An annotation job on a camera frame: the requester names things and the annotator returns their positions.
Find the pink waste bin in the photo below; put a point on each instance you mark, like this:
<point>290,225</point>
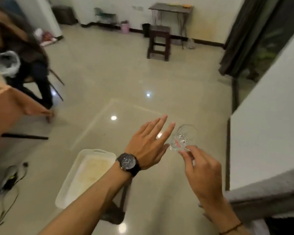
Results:
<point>125,28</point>

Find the person's left forearm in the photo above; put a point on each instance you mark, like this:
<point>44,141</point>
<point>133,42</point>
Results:
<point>88,203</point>

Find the small metal rack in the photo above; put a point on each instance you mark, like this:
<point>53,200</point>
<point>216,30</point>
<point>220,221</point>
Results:
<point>105,17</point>

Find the person's left little finger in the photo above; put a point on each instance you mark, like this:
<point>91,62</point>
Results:
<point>144,127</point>

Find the person's left hand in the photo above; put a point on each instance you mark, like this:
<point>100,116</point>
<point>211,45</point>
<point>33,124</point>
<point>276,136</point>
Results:
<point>144,149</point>

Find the wooden chair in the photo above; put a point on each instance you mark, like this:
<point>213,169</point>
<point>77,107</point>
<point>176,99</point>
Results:
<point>54,81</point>

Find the black wristwatch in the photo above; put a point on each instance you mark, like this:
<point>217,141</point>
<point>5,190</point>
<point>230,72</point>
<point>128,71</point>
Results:
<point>128,163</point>

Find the grey upholstered furniture edge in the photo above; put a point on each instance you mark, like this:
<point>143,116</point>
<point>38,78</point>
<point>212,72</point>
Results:
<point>267,190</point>

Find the person's left thumb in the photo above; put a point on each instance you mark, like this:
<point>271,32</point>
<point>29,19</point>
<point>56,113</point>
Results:
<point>164,150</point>

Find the person's left middle finger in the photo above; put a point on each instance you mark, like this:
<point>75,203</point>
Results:
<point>159,126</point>

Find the white plastic bag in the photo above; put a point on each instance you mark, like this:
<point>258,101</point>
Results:
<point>7,62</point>

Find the white plastic tray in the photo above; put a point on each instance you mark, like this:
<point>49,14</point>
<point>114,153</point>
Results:
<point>83,176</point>

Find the orange item on desk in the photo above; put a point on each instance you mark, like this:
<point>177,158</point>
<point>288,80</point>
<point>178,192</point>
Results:
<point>187,6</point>

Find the dark storage box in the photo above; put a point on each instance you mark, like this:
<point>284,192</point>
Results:
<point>63,15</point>

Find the dark folding desk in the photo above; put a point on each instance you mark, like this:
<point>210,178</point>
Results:
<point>171,8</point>

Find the person's right thumb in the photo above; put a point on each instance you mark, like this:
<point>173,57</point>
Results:
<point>185,160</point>

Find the black table base bar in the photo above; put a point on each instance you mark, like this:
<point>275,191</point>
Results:
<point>24,137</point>

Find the person's right hand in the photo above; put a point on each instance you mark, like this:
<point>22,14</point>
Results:
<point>205,178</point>

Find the clear drinking glass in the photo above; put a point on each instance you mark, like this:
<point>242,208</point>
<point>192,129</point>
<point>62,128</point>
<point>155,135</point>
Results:
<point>182,139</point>

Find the dark curtain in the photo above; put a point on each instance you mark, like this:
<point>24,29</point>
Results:
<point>245,34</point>

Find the dark wooden stool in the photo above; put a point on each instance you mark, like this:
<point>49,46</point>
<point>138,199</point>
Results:
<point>159,31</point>

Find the person's right forearm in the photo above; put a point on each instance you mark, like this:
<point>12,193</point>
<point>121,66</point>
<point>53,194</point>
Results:
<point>223,217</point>

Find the red and white bag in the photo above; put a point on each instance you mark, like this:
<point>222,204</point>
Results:
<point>45,37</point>

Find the clear plastic bag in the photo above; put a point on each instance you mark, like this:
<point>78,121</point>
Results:
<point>191,44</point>

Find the black waste bin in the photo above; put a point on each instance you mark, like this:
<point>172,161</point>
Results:
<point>146,30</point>

